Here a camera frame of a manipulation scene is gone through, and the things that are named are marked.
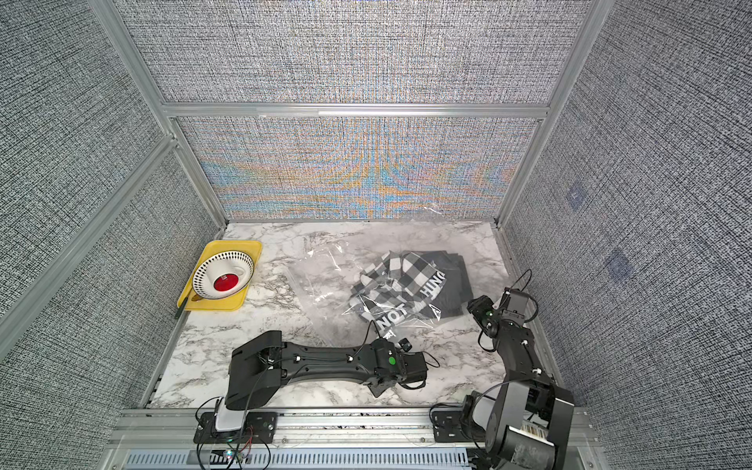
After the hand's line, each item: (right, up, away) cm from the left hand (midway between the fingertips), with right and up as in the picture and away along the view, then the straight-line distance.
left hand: (378, 372), depth 79 cm
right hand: (+30, +19, +9) cm, 36 cm away
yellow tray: (-47, +16, +16) cm, 52 cm away
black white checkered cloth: (+7, +22, +16) cm, 28 cm away
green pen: (-63, +14, +14) cm, 66 cm away
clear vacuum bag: (-20, +23, +24) cm, 39 cm away
